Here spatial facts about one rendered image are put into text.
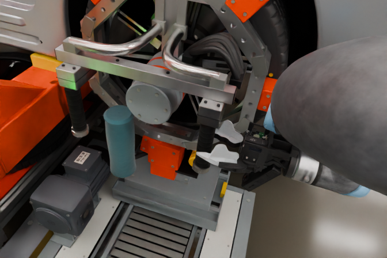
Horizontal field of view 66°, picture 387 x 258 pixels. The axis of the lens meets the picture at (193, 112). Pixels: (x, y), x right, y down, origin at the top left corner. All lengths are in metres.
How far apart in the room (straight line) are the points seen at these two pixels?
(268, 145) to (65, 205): 0.74
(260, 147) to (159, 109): 0.28
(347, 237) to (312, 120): 1.55
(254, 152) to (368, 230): 1.27
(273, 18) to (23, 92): 0.79
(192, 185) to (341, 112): 1.20
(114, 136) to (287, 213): 1.06
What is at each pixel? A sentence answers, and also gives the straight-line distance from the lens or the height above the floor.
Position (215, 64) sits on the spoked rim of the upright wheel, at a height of 0.87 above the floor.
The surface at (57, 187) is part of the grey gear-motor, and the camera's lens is 1.20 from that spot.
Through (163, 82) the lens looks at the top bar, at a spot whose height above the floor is 0.96.
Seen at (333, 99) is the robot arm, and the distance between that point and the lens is 0.22.
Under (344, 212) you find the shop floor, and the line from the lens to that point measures 1.85.
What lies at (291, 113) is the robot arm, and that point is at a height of 1.19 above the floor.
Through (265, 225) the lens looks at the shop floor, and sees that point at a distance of 1.62.
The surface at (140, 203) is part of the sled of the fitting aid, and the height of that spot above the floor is 0.12.
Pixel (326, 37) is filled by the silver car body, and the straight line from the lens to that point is 0.86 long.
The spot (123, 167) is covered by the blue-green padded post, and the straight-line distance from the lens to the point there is 1.04.
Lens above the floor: 1.33
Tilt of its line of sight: 39 degrees down
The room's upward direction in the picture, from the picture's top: 7 degrees clockwise
